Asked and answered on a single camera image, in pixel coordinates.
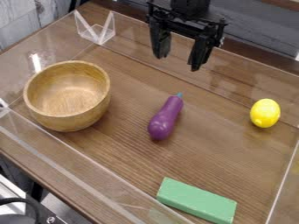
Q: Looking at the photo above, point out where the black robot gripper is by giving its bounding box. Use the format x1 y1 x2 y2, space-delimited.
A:
147 0 229 72

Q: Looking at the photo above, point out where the purple toy eggplant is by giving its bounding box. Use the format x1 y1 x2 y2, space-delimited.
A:
147 93 183 140

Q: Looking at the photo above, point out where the brown wooden bowl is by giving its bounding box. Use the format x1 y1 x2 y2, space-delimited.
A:
23 60 111 132

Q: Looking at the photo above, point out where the yellow toy lemon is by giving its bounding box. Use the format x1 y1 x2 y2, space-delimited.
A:
250 98 281 129

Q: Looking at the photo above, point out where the green rectangular block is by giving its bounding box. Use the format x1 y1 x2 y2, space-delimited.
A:
157 178 238 224

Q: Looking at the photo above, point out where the clear acrylic tray wall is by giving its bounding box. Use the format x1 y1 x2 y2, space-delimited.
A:
0 15 299 224

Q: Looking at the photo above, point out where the black cable bottom left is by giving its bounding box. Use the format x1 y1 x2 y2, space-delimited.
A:
0 197 43 224

